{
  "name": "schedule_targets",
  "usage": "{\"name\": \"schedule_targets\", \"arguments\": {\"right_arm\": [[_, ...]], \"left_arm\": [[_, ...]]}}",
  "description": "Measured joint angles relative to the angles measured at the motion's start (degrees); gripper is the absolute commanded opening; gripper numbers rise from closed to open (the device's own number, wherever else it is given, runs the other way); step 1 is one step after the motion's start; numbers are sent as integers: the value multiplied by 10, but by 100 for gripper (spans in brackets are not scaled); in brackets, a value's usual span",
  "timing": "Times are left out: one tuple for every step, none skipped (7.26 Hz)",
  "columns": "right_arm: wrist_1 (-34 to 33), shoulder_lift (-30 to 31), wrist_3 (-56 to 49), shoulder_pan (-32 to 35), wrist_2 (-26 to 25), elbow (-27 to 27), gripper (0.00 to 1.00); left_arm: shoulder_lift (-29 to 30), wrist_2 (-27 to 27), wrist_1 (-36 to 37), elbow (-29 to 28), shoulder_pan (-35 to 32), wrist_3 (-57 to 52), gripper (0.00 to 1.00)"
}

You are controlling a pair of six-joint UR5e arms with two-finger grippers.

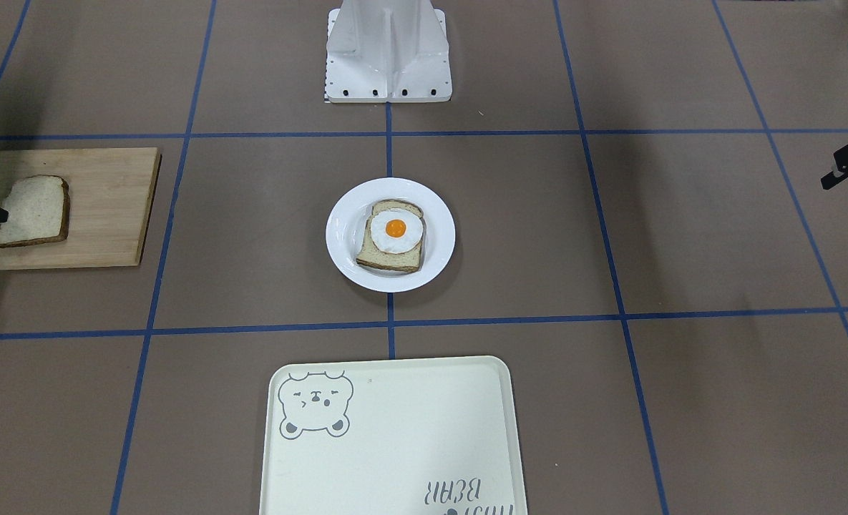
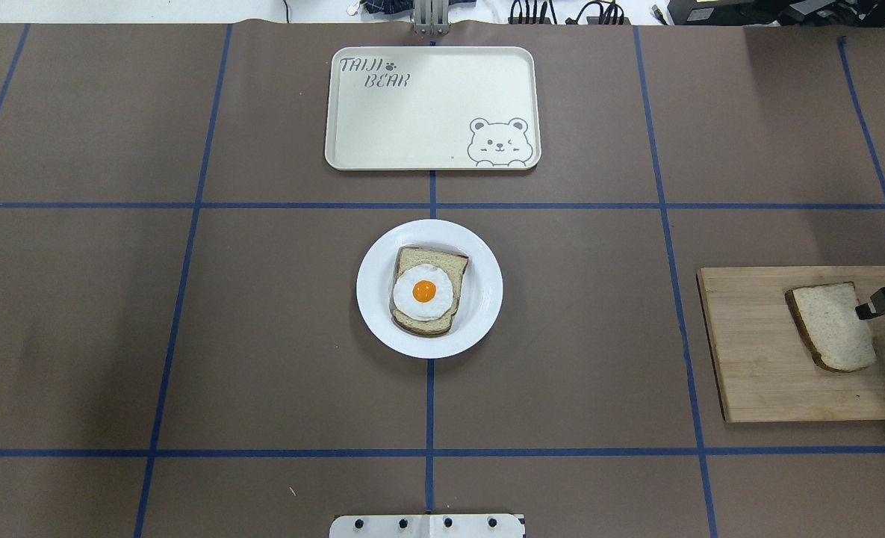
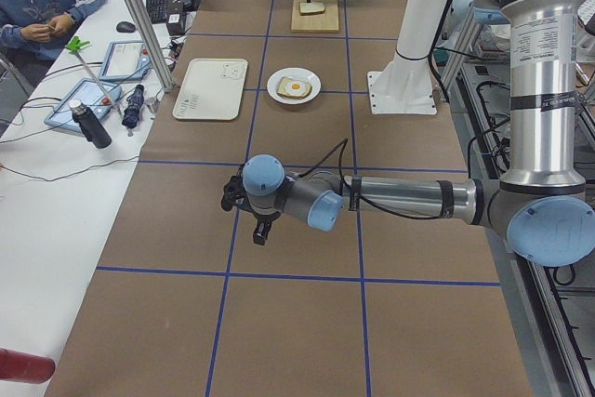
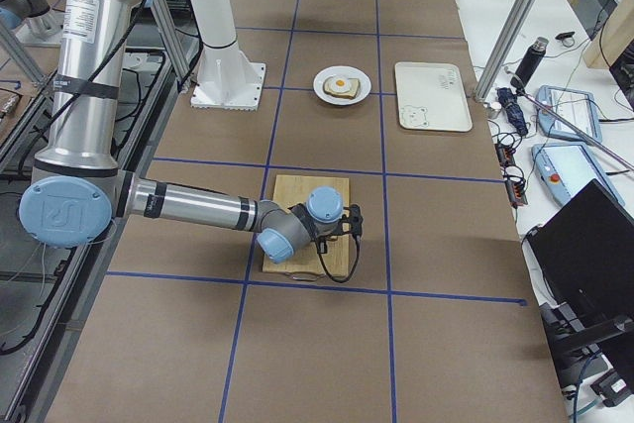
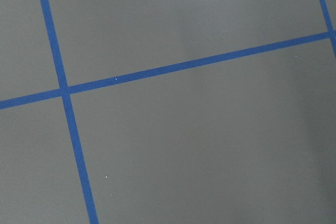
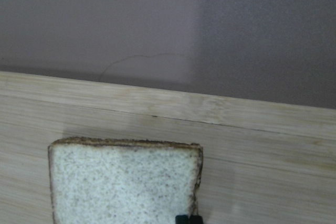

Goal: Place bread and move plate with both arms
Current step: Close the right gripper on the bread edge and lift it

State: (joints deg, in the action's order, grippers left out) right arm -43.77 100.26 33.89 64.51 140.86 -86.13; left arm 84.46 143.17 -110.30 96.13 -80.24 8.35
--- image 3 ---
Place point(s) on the red bottle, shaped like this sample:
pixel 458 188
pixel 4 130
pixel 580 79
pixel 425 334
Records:
pixel 24 367

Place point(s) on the fried egg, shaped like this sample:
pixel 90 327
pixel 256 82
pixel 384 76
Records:
pixel 295 88

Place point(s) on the aluminium frame post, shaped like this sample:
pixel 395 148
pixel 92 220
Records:
pixel 140 16

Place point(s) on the black keyboard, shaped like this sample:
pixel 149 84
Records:
pixel 157 10

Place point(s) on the black water bottle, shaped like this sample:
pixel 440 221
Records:
pixel 89 124

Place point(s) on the white round plate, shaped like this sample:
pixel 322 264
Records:
pixel 296 73

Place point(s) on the cream bear tray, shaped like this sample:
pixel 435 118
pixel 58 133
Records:
pixel 211 90

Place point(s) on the far blue teach pendant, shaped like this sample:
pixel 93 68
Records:
pixel 125 61

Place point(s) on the folded dark blue umbrella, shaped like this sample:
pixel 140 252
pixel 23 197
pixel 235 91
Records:
pixel 132 110

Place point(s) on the bread slice under egg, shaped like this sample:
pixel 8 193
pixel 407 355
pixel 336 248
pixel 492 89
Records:
pixel 282 83

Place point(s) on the person in blue hoodie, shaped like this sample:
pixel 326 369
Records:
pixel 43 28

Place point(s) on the bread slice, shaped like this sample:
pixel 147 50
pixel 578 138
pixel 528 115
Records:
pixel 311 8
pixel 282 83

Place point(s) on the black computer mouse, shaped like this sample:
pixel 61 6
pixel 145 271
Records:
pixel 125 27

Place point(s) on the white camera pedestal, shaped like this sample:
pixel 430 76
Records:
pixel 405 86

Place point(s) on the wooden cutting board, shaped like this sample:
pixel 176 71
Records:
pixel 316 16

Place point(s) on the green clamp stick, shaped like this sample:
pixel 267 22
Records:
pixel 74 47

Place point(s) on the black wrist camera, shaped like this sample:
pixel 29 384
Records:
pixel 233 194

